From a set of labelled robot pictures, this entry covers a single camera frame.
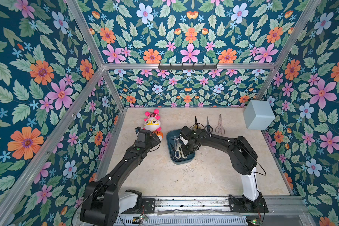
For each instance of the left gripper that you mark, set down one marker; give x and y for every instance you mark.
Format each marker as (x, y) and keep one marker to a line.
(153, 142)

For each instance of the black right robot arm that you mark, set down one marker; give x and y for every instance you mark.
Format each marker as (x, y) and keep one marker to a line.
(242, 156)

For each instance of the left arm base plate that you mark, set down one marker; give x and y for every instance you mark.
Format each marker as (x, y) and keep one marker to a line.
(146, 206)

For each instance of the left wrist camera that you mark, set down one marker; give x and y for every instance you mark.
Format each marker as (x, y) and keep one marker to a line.
(137, 130)

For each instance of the teal plastic storage box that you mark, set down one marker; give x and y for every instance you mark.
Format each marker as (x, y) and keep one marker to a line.
(172, 139)

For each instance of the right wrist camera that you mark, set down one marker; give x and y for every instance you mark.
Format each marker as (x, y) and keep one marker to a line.
(185, 134)

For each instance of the small black scissors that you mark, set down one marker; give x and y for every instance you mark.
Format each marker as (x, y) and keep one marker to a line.
(208, 128)

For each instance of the yellow black scissors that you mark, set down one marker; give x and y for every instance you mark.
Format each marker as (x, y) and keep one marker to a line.
(196, 126)

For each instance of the black hook rail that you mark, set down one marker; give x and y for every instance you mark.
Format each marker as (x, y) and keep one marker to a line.
(193, 66)

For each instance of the pink handled scissors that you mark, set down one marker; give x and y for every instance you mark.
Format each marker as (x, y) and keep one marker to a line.
(220, 128)

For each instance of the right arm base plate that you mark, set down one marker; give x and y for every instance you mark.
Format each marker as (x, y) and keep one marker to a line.
(245, 205)

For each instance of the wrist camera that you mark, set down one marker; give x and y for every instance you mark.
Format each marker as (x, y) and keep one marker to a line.
(185, 134)
(137, 130)

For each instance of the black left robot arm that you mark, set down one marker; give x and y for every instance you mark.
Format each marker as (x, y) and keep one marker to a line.
(102, 202)

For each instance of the grey cube box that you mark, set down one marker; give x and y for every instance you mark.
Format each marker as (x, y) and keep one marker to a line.
(258, 115)

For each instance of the pink white plush doll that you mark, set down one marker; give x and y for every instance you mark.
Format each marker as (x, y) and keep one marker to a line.
(153, 123)

